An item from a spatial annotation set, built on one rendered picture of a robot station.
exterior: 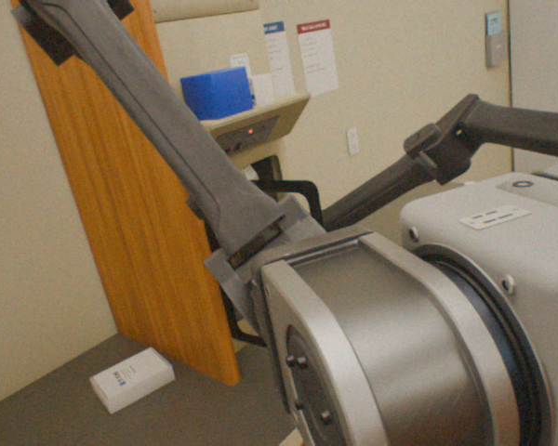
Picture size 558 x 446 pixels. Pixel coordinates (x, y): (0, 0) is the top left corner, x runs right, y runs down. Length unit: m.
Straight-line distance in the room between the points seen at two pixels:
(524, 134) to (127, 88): 0.59
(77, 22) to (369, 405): 0.41
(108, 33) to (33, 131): 0.94
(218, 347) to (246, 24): 0.74
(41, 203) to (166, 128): 0.99
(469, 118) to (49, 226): 1.04
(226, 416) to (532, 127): 0.78
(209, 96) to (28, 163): 0.56
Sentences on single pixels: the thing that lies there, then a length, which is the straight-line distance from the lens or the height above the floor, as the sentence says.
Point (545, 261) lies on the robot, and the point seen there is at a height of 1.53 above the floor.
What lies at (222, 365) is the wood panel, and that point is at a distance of 1.18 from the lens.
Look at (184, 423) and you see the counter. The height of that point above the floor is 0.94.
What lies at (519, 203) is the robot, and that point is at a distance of 0.32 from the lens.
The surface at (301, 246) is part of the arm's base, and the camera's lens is 0.33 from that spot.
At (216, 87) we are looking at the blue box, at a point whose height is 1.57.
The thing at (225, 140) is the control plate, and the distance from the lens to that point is 1.09.
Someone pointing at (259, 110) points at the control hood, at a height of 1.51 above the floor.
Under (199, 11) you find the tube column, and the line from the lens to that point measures 1.18.
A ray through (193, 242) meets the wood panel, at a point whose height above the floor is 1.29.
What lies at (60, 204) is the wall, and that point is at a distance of 1.46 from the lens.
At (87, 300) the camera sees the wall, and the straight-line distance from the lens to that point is 1.54.
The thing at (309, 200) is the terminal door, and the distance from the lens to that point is 0.94.
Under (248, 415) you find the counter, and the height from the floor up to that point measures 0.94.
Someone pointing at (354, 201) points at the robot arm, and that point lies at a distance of 1.04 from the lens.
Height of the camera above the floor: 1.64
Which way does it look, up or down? 19 degrees down
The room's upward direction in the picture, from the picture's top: 11 degrees counter-clockwise
